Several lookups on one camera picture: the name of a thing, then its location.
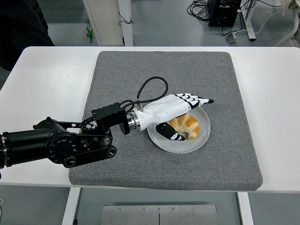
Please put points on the grey round plate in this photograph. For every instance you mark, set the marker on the grey round plate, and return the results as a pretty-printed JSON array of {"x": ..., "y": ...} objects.
[{"x": 187, "y": 146}]

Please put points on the grey felt mat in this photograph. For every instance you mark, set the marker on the grey felt mat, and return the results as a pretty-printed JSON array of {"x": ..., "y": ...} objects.
[{"x": 164, "y": 70}]

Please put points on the small grey floor box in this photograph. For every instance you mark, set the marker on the small grey floor box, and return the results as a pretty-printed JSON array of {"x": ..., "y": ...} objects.
[{"x": 231, "y": 39}]

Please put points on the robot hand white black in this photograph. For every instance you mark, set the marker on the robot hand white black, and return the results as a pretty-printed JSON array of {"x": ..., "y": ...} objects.
[{"x": 164, "y": 109}]

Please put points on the white desk leg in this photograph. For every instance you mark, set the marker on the white desk leg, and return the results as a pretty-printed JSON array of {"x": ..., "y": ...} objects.
[{"x": 249, "y": 25}]

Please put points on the black computer box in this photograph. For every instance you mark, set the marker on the black computer box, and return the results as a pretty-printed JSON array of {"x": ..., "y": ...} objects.
[{"x": 222, "y": 12}]

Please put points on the small green object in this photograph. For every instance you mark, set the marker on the small green object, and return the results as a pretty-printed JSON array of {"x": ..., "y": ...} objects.
[{"x": 88, "y": 32}]

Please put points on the white chair base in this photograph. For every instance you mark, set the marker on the white chair base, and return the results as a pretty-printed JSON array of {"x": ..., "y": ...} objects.
[{"x": 294, "y": 23}]

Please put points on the white table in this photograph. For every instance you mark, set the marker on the white table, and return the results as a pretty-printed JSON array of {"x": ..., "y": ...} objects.
[{"x": 269, "y": 93}]

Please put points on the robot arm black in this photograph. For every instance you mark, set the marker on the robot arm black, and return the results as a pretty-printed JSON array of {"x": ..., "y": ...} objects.
[{"x": 35, "y": 145}]

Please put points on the person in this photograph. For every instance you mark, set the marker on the person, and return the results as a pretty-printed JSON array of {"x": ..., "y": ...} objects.
[{"x": 21, "y": 30}]

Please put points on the golden croissant bread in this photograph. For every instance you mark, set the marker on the golden croissant bread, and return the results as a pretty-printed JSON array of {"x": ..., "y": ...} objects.
[{"x": 189, "y": 126}]

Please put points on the white cabinet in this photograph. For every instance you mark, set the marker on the white cabinet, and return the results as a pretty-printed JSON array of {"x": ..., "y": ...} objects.
[{"x": 110, "y": 18}]

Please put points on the grey metal plate with screws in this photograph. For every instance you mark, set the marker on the grey metal plate with screws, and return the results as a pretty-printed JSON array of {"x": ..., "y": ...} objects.
[{"x": 140, "y": 215}]

